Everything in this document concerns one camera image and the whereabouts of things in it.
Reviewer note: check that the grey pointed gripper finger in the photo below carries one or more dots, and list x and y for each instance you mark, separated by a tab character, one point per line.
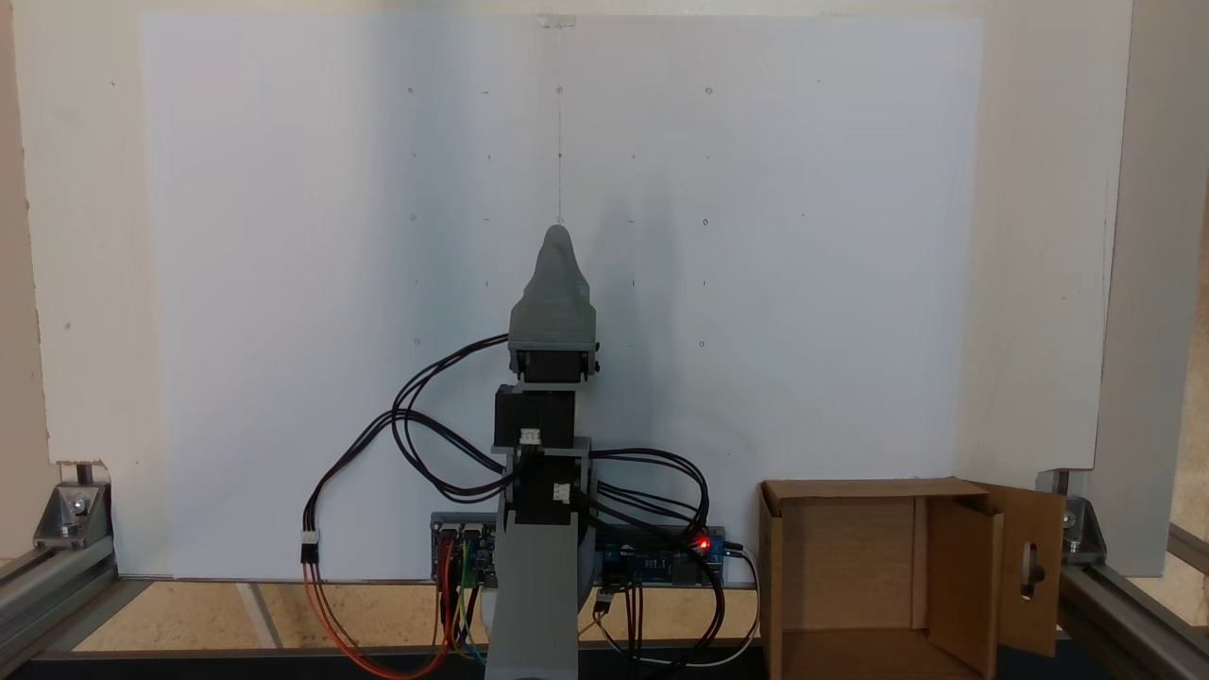
557	274

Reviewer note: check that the aluminium frame rail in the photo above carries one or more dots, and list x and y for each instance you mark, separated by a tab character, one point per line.
1124	614
47	590

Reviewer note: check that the grey printed robot arm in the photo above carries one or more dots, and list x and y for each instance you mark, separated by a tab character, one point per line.
534	586

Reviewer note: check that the blue circuit board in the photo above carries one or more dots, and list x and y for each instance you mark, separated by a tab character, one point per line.
661	569

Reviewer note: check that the aluminium corner bracket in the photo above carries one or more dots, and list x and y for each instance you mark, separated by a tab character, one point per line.
71	515
1081	524

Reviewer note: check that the clear tape strip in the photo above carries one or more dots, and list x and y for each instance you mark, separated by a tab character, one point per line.
557	20

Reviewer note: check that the brown cardboard box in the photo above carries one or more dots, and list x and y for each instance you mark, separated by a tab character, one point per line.
850	567

